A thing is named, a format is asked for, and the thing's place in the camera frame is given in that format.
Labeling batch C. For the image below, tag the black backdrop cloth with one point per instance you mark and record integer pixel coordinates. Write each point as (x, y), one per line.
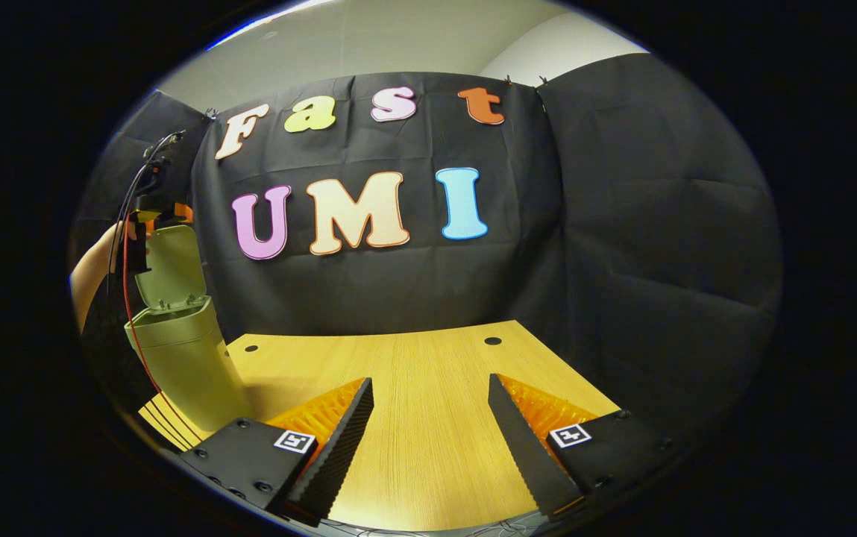
(622, 224)

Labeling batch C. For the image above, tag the wooden desktop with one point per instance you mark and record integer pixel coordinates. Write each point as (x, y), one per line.
(428, 418)

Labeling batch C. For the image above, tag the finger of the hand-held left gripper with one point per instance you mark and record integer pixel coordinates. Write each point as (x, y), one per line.
(171, 216)

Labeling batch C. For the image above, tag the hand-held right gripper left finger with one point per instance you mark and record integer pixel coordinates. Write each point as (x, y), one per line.
(338, 447)

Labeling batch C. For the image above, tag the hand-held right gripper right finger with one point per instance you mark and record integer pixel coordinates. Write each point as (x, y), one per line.
(529, 455)

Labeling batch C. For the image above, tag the green desktop garbage bin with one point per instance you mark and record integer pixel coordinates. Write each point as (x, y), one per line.
(182, 343)

